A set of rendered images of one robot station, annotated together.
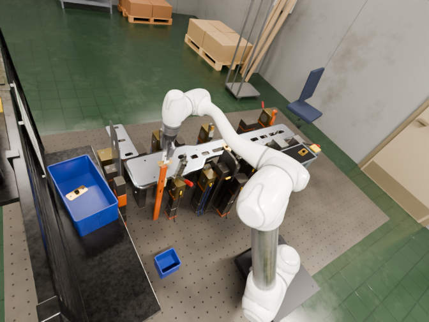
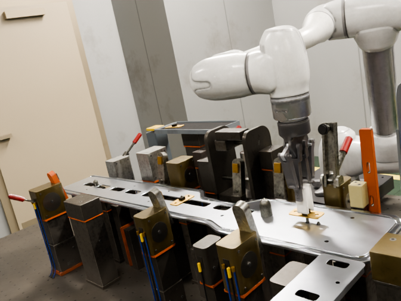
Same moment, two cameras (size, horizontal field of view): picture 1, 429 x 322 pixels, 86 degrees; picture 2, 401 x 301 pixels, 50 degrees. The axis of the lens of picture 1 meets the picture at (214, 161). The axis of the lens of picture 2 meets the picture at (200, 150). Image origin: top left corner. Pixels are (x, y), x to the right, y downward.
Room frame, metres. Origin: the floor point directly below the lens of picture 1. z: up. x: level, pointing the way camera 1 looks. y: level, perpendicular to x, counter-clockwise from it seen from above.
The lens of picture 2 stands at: (0.99, 1.27, 1.48)
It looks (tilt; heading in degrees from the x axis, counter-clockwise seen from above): 14 degrees down; 276
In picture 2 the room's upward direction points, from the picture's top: 11 degrees counter-clockwise
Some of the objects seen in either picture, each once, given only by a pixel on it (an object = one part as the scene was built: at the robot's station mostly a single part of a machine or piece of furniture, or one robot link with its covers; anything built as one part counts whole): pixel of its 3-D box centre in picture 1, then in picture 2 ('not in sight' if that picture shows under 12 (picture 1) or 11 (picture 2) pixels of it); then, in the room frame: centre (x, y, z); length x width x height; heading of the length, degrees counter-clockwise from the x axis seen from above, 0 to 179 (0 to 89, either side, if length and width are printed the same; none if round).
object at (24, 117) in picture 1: (28, 133); not in sight; (0.51, 0.70, 1.30); 0.23 x 0.02 x 0.31; 49
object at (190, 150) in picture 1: (228, 146); (176, 201); (1.24, -0.05, 1.00); 1.38 x 0.22 x 0.02; 139
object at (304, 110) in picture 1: (305, 107); not in sight; (3.35, -0.98, 0.50); 0.58 x 0.55 x 1.00; 41
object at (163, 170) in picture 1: (159, 196); (375, 221); (0.69, 0.21, 0.95); 0.03 x 0.01 x 0.50; 139
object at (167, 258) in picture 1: (166, 263); not in sight; (0.46, 0.04, 0.74); 0.11 x 0.10 x 0.09; 139
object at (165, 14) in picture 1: (145, 8); not in sight; (5.82, 2.83, 0.20); 1.12 x 0.82 x 0.39; 135
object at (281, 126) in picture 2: (169, 137); (295, 137); (0.87, 0.26, 1.22); 0.08 x 0.07 x 0.09; 49
